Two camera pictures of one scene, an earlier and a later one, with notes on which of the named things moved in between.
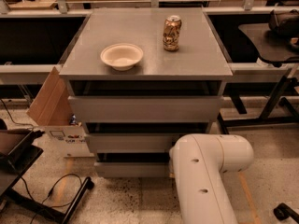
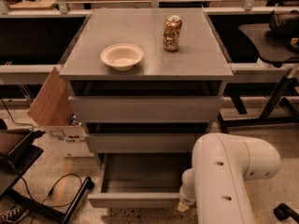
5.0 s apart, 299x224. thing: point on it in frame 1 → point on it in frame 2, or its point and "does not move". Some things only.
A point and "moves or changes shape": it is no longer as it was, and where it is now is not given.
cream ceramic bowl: x=121 y=56 does not move
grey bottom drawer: x=133 y=170 moves or changes shape
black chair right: x=277 y=41 does not move
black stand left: x=19 y=148 does not move
